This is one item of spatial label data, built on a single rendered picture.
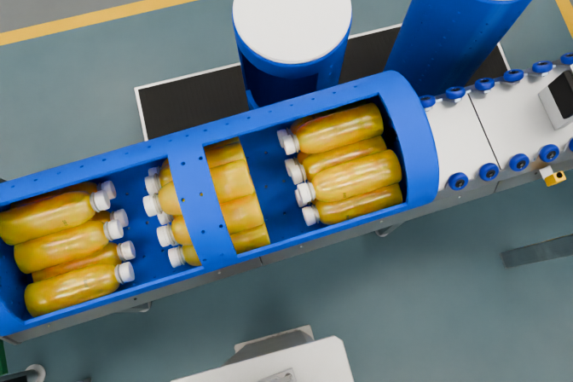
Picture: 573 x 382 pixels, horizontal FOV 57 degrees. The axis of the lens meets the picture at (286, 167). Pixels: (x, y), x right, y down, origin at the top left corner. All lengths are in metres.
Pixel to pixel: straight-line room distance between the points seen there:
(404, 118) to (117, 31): 1.79
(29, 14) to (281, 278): 1.63
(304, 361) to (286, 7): 0.78
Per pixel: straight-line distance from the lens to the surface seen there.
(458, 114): 1.36
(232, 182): 0.98
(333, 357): 1.00
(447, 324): 2.23
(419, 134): 0.99
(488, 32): 1.53
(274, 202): 1.20
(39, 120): 2.51
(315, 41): 1.25
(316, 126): 1.06
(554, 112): 1.41
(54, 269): 1.20
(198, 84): 2.20
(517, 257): 2.18
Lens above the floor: 2.14
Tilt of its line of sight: 75 degrees down
